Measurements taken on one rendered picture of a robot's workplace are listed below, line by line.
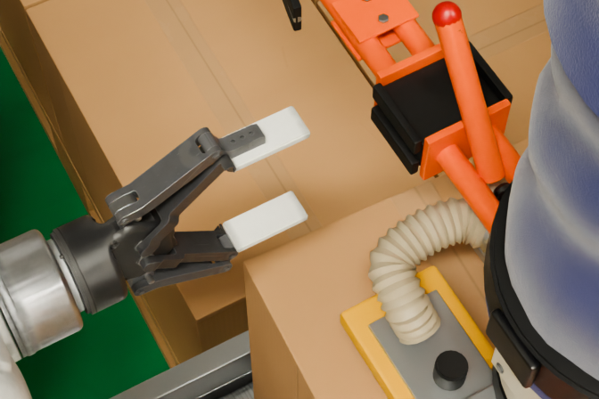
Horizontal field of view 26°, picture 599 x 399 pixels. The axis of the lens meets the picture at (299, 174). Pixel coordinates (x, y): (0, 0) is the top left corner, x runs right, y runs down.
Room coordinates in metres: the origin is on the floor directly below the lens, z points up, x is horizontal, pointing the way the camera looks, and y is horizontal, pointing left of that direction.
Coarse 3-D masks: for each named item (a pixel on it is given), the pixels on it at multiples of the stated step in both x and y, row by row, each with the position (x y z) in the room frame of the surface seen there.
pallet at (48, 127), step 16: (0, 32) 1.60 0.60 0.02; (16, 64) 1.52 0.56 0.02; (32, 96) 1.44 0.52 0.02; (48, 128) 1.37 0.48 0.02; (64, 160) 1.27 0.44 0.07; (80, 192) 1.21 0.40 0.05; (96, 208) 1.12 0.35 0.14; (128, 288) 1.03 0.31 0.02; (144, 304) 0.95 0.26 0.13; (144, 320) 0.97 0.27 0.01; (160, 336) 0.93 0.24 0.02
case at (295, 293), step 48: (528, 144) 0.74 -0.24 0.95; (432, 192) 0.68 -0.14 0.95; (336, 240) 0.63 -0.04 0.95; (288, 288) 0.57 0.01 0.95; (336, 288) 0.57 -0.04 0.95; (480, 288) 0.57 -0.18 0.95; (288, 336) 0.52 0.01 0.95; (336, 336) 0.52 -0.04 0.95; (288, 384) 0.51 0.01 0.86; (336, 384) 0.47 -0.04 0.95
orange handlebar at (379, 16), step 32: (320, 0) 0.74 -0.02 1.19; (352, 0) 0.73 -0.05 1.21; (384, 0) 0.73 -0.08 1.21; (352, 32) 0.70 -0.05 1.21; (384, 32) 0.71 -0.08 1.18; (416, 32) 0.70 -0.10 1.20; (384, 64) 0.66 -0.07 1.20; (448, 160) 0.57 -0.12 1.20; (512, 160) 0.56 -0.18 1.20; (480, 192) 0.53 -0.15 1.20
